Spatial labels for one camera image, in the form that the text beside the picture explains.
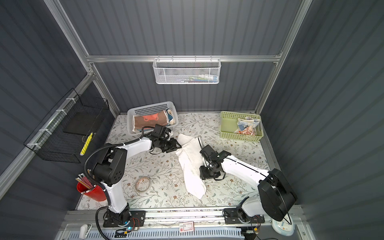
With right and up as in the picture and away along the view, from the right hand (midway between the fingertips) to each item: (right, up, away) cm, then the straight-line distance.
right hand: (205, 177), depth 83 cm
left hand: (-15, +15, +11) cm, 24 cm away
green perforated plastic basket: (+21, +33, +33) cm, 51 cm away
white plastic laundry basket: (-38, +43, +31) cm, 65 cm away
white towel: (-8, +11, +10) cm, 17 cm away
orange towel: (-44, +33, +24) cm, 60 cm away
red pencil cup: (-53, -4, -12) cm, 55 cm away
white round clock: (+37, -19, -14) cm, 43 cm away
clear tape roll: (-36, -4, +2) cm, 36 cm away
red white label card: (-10, -20, -12) cm, 25 cm away
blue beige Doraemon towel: (-24, +35, +26) cm, 50 cm away
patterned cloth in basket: (+32, +29, +23) cm, 49 cm away
